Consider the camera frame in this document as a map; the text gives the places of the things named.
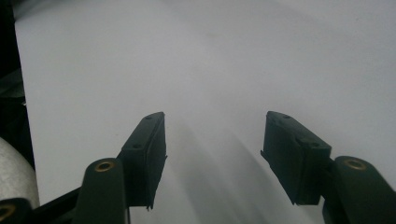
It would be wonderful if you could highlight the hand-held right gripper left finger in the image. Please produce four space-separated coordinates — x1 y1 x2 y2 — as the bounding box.
119 111 168 210

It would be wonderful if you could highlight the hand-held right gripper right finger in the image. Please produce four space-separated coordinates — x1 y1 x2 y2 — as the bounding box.
260 110 332 206

